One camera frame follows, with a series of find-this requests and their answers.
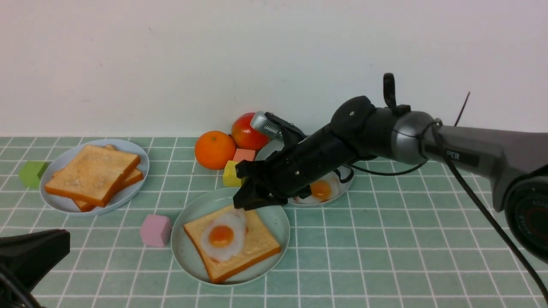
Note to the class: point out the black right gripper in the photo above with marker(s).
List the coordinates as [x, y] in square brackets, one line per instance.
[289, 173]

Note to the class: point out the fried egg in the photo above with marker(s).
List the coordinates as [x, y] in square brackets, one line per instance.
[224, 237]
[322, 190]

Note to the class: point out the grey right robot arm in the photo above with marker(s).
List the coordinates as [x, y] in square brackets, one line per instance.
[514, 162]

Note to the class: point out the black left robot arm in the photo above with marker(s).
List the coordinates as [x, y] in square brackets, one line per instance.
[25, 260]

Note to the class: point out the yellow cube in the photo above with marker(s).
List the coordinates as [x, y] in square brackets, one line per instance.
[230, 178]

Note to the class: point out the salmon pink cube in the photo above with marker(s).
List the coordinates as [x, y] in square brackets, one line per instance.
[244, 154]

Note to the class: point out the red apple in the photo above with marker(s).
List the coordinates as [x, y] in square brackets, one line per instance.
[245, 136]

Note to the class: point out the orange fruit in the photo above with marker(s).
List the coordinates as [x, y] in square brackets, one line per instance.
[214, 149]

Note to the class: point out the grey egg plate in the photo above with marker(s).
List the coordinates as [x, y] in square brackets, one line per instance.
[346, 176]

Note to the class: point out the green checkered tablecloth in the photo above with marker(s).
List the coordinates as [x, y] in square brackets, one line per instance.
[415, 241]

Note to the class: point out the light blue bread plate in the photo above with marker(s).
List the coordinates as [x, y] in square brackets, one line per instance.
[95, 177]

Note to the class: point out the green cube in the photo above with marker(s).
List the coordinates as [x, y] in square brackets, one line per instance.
[31, 173]

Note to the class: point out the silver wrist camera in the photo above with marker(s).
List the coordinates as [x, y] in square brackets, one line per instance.
[276, 128]

